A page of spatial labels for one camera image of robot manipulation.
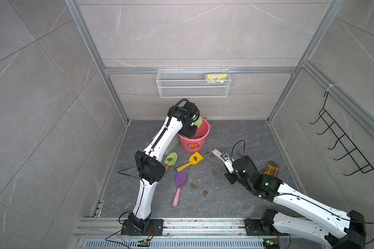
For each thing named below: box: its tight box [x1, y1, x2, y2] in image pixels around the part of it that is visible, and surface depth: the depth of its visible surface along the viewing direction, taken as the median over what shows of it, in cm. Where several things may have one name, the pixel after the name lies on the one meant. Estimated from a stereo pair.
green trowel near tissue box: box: [164, 152, 179, 173], surface depth 100 cm
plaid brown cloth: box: [260, 160, 280, 178], surface depth 95 cm
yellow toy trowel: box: [175, 151, 205, 173], surface depth 100 cm
